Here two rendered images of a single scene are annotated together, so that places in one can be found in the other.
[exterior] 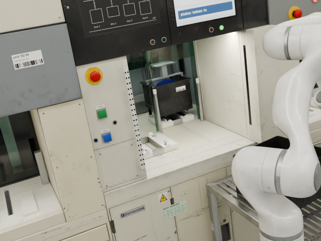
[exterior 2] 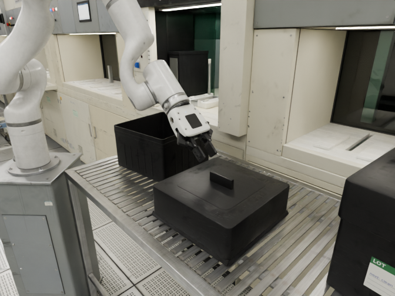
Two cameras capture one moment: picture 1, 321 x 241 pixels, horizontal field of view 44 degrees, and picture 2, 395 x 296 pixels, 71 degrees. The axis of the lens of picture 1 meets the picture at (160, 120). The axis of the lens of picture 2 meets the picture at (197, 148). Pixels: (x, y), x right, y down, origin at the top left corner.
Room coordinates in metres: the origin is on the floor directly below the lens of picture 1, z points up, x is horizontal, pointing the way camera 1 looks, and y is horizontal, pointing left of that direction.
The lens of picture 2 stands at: (1.20, -1.49, 1.25)
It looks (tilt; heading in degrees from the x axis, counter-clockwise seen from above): 22 degrees down; 68
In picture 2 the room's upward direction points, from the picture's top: straight up
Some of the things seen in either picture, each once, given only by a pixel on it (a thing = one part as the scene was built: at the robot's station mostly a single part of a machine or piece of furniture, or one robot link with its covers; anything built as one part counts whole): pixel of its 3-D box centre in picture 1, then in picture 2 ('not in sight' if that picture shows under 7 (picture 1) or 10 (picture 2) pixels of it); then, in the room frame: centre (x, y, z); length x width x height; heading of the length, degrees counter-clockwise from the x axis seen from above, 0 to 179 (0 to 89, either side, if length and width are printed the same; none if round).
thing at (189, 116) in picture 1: (170, 116); not in sight; (2.27, -0.06, 0.89); 0.22 x 0.21 x 0.04; 22
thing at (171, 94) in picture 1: (166, 90); not in sight; (2.27, -0.06, 1.06); 0.24 x 0.20 x 0.32; 112
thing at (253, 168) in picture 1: (266, 188); (24, 90); (0.97, -0.26, 1.07); 0.19 x 0.12 x 0.24; 52
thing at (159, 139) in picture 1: (149, 144); (206, 100); (1.88, 0.07, 0.89); 0.22 x 0.21 x 0.04; 22
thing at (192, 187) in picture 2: not in sight; (220, 195); (1.52, -0.87, 0.83); 0.29 x 0.29 x 0.13; 24
